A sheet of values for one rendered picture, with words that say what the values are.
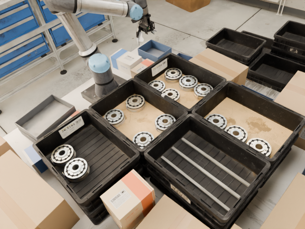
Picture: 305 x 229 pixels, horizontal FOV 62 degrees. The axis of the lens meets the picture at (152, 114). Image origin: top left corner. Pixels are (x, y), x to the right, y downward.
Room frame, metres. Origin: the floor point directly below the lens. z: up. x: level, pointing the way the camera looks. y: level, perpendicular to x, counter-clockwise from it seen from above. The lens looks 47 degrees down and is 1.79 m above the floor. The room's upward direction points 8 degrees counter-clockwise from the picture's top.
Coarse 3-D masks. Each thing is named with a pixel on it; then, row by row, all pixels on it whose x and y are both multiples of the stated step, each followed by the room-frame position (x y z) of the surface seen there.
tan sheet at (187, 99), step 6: (162, 78) 1.18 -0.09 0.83; (168, 84) 1.12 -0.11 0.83; (174, 84) 1.11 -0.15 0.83; (180, 90) 1.05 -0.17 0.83; (180, 96) 1.00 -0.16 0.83; (186, 96) 1.00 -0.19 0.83; (192, 96) 0.99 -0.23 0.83; (180, 102) 0.96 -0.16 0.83; (186, 102) 0.95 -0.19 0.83; (192, 102) 0.95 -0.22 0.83
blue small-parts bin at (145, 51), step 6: (150, 42) 1.71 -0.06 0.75; (156, 42) 1.68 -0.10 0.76; (138, 48) 1.63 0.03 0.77; (144, 48) 1.67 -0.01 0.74; (150, 48) 1.71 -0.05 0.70; (156, 48) 1.69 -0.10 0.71; (162, 48) 1.64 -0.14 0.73; (168, 48) 1.60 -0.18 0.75; (138, 54) 1.62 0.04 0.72; (144, 54) 1.58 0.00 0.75; (150, 54) 1.53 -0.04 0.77; (156, 54) 1.62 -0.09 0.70; (162, 54) 1.51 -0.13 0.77; (156, 60) 1.49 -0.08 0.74
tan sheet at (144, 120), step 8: (120, 104) 1.01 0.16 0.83; (128, 112) 0.94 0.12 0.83; (136, 112) 0.93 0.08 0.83; (144, 112) 0.92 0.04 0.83; (152, 112) 0.91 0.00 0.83; (160, 112) 0.91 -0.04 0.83; (128, 120) 0.88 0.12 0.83; (136, 120) 0.87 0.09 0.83; (144, 120) 0.87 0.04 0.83; (152, 120) 0.86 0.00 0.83; (120, 128) 0.84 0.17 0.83; (128, 128) 0.83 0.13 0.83; (136, 128) 0.82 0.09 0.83; (144, 128) 0.82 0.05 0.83; (152, 128) 0.81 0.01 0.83; (128, 136) 0.78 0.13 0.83
